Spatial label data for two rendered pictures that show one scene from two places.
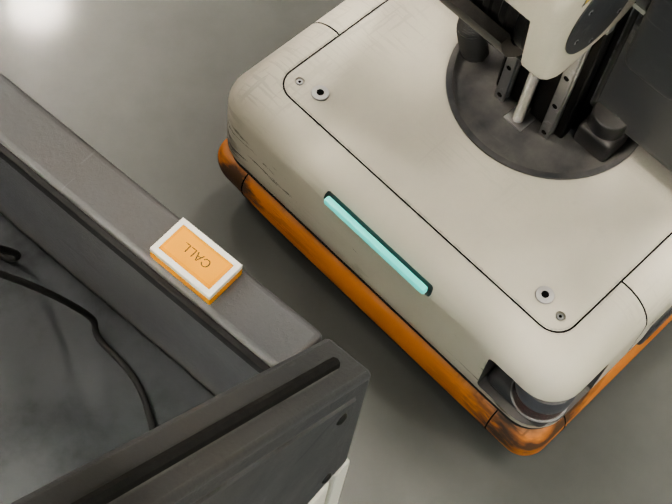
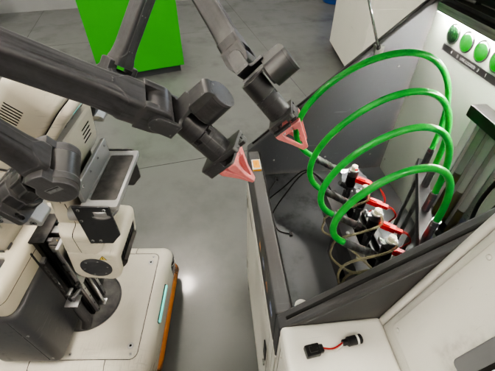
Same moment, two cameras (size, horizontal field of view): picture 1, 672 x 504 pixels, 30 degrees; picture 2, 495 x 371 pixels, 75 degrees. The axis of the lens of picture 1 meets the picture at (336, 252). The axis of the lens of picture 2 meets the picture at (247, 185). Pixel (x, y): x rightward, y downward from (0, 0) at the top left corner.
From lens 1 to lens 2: 1.17 m
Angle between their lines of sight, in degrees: 67
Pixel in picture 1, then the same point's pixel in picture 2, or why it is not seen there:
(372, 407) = (188, 306)
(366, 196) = (153, 311)
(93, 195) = (261, 182)
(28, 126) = (261, 196)
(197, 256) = (255, 163)
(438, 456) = (187, 287)
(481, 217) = (140, 285)
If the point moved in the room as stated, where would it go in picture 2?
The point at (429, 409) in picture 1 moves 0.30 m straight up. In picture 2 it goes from (179, 297) to (169, 266)
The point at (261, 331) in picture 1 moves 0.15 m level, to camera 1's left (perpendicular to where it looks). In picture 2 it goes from (255, 155) to (283, 178)
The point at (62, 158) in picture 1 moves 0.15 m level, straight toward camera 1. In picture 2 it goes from (261, 189) to (280, 163)
